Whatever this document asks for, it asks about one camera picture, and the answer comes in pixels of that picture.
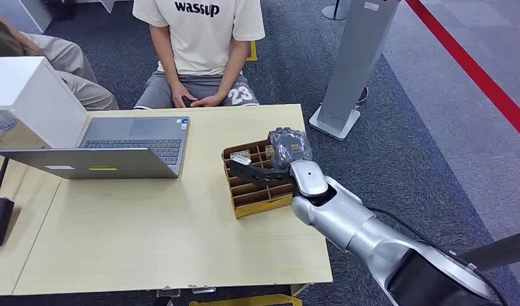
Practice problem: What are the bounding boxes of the person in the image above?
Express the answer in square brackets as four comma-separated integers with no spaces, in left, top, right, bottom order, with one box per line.
[132,0,266,110]
[0,10,120,112]

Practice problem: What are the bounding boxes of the black cable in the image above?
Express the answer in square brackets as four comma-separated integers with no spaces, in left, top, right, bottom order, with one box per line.
[366,206,509,306]

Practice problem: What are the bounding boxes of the white furniture panel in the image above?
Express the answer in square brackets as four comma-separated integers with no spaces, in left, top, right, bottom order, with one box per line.
[0,0,54,34]

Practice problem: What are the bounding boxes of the person's left hand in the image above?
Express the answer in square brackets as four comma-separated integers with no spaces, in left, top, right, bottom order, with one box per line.
[189,93,224,108]

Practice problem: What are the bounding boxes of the cardboard slotted card organizer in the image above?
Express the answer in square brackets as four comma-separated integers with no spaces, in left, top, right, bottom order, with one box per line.
[220,139,296,219]

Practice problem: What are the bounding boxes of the grey kiosk stand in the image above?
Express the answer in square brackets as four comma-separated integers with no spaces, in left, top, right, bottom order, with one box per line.
[308,0,401,142]

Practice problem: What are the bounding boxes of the white cabinet box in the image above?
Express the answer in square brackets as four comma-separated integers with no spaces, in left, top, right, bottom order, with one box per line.
[0,55,89,149]

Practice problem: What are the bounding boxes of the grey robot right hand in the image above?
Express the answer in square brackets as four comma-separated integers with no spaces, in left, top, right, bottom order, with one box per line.
[268,127,314,170]

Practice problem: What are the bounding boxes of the light wood table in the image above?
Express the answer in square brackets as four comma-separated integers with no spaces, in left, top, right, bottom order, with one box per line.
[0,147,63,296]
[13,103,334,296]

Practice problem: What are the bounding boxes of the person's right hand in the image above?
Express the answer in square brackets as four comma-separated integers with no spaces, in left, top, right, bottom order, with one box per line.
[171,84,198,109]

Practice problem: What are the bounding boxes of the dark grey bar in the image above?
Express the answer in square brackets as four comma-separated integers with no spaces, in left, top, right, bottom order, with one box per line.
[457,229,520,272]

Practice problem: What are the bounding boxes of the yellow strap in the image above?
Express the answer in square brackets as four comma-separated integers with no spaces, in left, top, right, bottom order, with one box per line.
[188,294,303,306]

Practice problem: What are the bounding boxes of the round grey stand base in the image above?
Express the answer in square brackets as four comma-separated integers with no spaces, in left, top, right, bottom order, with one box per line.
[321,0,350,21]

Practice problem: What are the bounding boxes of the grey open laptop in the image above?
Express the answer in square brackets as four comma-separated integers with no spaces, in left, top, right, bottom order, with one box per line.
[0,116,191,180]

